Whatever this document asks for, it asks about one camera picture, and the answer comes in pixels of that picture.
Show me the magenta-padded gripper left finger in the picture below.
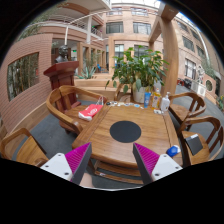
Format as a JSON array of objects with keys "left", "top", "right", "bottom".
[{"left": 39, "top": 142, "right": 93, "bottom": 186}]

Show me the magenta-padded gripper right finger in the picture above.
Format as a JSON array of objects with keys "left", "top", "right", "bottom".
[{"left": 132, "top": 142, "right": 184, "bottom": 186}]

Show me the blue and white computer mouse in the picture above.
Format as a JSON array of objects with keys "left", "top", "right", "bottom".
[{"left": 165, "top": 144, "right": 182, "bottom": 158}]

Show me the round black mouse pad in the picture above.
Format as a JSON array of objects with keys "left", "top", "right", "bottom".
[{"left": 109, "top": 120, "right": 142, "bottom": 144}]

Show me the wooden armchair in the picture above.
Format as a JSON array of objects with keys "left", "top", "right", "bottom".
[
  {"left": 0, "top": 127, "right": 49, "bottom": 168},
  {"left": 168, "top": 92, "right": 207, "bottom": 127},
  {"left": 45, "top": 84, "right": 108, "bottom": 135},
  {"left": 177, "top": 115, "right": 224, "bottom": 168},
  {"left": 113, "top": 89, "right": 134, "bottom": 103}
]

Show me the white pump bottle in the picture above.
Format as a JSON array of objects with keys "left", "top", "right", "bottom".
[{"left": 159, "top": 91, "right": 171, "bottom": 113}]

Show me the red and white bag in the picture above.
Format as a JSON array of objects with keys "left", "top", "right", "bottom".
[{"left": 78, "top": 96, "right": 105, "bottom": 122}]

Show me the yellow liquid bottle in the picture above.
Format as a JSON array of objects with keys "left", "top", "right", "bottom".
[{"left": 151, "top": 87, "right": 162, "bottom": 110}]

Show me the blue squeeze tube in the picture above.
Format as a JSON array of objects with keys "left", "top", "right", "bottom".
[{"left": 143, "top": 92, "right": 152, "bottom": 109}]

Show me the yellow flowering plant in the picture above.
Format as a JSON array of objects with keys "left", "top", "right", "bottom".
[{"left": 216, "top": 94, "right": 224, "bottom": 112}]

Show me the white statue on plinth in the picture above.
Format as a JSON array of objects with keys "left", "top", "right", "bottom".
[{"left": 191, "top": 64, "right": 208, "bottom": 98}]

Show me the spiky agave plant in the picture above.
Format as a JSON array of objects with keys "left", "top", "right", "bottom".
[{"left": 78, "top": 64, "right": 98, "bottom": 80}]

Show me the green plant in white pot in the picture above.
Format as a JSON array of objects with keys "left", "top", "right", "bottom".
[{"left": 105, "top": 46, "right": 170, "bottom": 104}]

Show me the dark bust statue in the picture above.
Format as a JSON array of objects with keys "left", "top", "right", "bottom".
[{"left": 54, "top": 44, "right": 70, "bottom": 64}]

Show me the dark red wooden pedestal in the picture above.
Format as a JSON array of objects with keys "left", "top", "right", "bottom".
[{"left": 43, "top": 60, "right": 80, "bottom": 111}]

